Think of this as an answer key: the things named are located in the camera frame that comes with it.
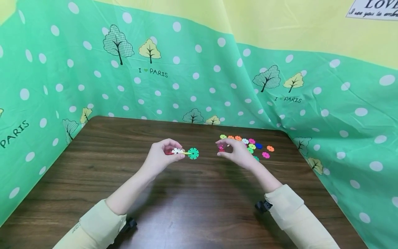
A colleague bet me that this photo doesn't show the person's right hand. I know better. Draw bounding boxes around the person's right hand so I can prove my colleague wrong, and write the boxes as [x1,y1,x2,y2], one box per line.
[215,139,258,171]

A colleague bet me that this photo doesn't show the person's left hand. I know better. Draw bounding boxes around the person's left hand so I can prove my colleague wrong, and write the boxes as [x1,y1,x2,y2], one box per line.
[143,138,186,179]

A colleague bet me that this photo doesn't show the person's right forearm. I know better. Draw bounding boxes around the person's right forearm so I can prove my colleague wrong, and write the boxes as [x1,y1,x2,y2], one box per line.
[248,160,341,249]

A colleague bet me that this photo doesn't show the person's left forearm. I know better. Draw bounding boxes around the person's left forearm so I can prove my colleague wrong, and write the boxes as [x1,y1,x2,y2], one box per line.
[52,169,156,249]

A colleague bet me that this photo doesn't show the pile of colourful snowflake discs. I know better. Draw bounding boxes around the pile of colourful snowflake discs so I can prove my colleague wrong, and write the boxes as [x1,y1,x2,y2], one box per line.
[219,134,275,163]

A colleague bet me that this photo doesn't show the black wrist band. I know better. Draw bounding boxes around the black wrist band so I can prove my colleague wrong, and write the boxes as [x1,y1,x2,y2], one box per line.
[255,200,273,214]
[120,217,138,234]

